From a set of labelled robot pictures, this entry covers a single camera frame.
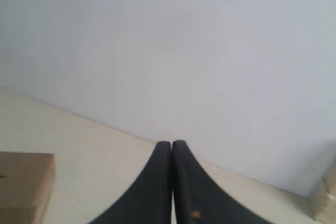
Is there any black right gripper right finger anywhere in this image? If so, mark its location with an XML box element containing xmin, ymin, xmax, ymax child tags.
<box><xmin>172</xmin><ymin>140</ymin><xmax>268</xmax><ymax>224</ymax></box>

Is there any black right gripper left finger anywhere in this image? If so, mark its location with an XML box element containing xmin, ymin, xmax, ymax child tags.
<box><xmin>91</xmin><ymin>141</ymin><xmax>172</xmax><ymax>224</ymax></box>

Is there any brown cardboard slotted box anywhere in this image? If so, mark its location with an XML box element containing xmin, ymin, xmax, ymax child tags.
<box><xmin>1</xmin><ymin>152</ymin><xmax>55</xmax><ymax>223</ymax></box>

